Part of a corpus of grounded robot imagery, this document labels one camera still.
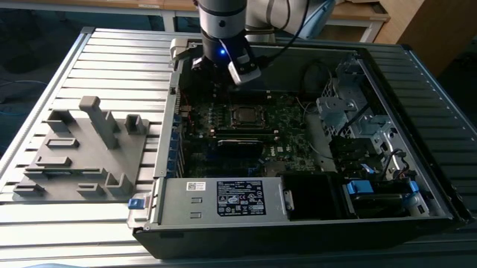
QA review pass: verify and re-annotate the silver green CPU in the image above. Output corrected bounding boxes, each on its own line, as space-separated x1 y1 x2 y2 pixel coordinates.
237 109 260 123

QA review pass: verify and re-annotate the metal socket cover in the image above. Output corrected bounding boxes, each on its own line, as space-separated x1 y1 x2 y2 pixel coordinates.
231 106 266 128

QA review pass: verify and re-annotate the CPU socket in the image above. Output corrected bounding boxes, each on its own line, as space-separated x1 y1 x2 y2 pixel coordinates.
227 104 270 129

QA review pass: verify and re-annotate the black RAM slot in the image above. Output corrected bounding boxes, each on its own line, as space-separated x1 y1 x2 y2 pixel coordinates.
214 133 280 138
214 127 280 131
214 136 280 141
214 130 280 135

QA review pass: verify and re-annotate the black graphics card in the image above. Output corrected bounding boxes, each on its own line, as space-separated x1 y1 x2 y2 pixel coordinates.
217 138 266 171

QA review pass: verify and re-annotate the silver metal drive cage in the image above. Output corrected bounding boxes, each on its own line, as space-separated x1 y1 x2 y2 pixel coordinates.
316 52 404 146

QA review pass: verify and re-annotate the green motherboard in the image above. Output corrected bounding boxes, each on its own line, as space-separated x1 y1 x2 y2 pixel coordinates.
178 92 332 179

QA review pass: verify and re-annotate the grey parts rack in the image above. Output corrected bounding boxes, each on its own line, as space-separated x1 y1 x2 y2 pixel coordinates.
12 95 153 202

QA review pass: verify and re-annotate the grey power supply unit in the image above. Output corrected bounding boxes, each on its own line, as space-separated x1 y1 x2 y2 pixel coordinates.
158 176 290 226

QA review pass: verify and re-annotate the black fan shroud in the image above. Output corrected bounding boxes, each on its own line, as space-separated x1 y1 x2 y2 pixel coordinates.
280 173 346 222

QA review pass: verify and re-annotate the wooden cabinet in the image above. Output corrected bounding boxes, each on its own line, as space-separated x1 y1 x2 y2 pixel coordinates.
374 0 477 76

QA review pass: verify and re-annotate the hard disk in blue carrier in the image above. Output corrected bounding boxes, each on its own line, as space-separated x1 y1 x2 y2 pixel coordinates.
345 180 421 220

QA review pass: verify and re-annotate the black PC case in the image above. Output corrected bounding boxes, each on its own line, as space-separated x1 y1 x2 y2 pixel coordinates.
126 37 476 260

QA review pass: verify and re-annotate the pale blue object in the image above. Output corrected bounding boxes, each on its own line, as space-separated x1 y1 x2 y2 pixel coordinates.
28 262 82 268

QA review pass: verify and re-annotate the grey case latch handle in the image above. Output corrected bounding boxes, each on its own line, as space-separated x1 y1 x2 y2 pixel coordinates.
170 38 197 61

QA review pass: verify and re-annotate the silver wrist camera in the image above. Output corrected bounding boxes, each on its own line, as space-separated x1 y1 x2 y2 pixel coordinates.
223 40 262 86

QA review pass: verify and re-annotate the black camera cable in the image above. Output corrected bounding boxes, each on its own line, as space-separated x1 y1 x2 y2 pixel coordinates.
260 0 312 68

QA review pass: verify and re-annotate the wooden desk white frame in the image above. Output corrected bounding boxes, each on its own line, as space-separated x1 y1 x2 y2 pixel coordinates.
330 0 392 43
0 0 198 33

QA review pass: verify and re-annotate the thin blue cable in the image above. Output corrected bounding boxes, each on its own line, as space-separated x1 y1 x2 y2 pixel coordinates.
0 79 50 118

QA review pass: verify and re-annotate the black plastic drive bracket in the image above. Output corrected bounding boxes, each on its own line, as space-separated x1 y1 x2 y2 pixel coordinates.
329 136 384 179

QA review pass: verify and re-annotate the thick black wire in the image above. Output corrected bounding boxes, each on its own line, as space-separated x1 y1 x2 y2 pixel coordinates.
380 148 408 181

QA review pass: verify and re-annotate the coloured wire bundle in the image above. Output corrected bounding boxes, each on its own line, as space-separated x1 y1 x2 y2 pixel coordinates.
393 164 417 182

